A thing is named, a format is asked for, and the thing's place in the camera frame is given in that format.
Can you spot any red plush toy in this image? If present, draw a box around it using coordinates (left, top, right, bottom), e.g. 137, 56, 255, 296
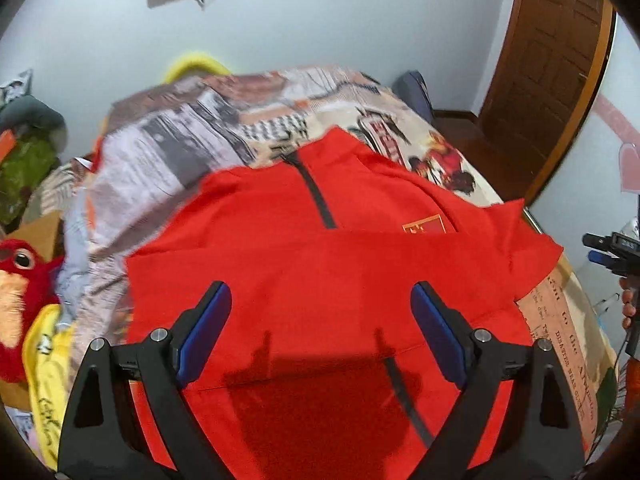
0, 239, 68, 383

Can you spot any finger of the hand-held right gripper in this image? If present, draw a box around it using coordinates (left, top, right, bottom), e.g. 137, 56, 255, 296
582, 232, 615, 252
587, 250, 621, 270

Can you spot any yellow pillow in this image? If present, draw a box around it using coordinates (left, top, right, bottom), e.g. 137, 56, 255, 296
162, 50, 233, 86

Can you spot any dark blue bag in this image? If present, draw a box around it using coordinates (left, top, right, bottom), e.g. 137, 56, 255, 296
392, 70, 436, 123

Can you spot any printed blanket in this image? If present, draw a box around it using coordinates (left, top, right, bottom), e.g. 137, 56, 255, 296
55, 65, 621, 461

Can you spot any brown wooden door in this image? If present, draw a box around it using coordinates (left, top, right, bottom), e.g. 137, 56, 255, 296
477, 0, 617, 201

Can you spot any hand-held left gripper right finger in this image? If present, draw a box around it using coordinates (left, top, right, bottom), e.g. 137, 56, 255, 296
410, 281, 586, 480

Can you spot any red zip-neck shirt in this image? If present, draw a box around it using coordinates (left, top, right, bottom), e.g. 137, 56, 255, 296
125, 126, 565, 480

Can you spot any black white patterned cloth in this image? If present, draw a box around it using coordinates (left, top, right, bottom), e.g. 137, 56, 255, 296
0, 67, 33, 106

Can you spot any yellow cloth with black writing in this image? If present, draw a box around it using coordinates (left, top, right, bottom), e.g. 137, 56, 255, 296
22, 305, 76, 471

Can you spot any person's right hand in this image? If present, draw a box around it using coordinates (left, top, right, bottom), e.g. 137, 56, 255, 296
619, 275, 640, 331

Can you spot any metal rail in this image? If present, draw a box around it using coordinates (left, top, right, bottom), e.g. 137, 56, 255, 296
520, 207, 546, 236

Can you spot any grey cushion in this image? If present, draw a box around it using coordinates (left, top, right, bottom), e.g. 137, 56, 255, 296
0, 95, 68, 153

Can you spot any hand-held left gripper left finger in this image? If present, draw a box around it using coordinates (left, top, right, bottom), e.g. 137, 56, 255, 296
57, 281, 233, 480

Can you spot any pink heart wall sticker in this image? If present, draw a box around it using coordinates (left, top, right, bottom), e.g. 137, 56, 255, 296
595, 92, 640, 193

